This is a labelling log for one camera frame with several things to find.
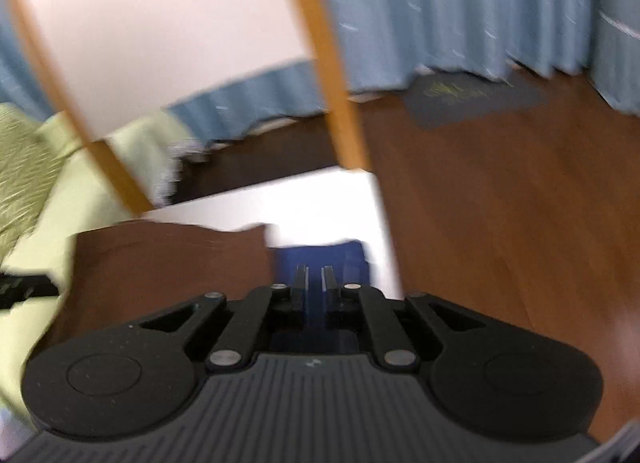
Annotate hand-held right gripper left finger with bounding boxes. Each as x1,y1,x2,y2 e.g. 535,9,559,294
140,266,308,373

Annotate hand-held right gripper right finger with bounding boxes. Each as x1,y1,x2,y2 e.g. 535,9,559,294
321,266,490,373

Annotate blue garment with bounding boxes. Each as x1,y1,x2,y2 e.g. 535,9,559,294
266,238,372,355

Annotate brown shorts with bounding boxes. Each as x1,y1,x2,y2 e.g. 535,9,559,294
47,222,277,360

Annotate green sofa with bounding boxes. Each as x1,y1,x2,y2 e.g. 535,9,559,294
0,103,202,425

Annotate patterned green cushion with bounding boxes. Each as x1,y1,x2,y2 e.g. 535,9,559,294
0,103,77,265

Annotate grey floor mat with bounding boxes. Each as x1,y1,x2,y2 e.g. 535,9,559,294
401,69,549,134

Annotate white table wooden legs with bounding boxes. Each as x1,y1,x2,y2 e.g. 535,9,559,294
0,0,408,302

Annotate blue curtain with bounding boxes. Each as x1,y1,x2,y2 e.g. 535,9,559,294
585,3,640,118
0,0,600,150

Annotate white striped clothing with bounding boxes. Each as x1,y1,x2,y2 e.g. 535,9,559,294
582,420,640,463

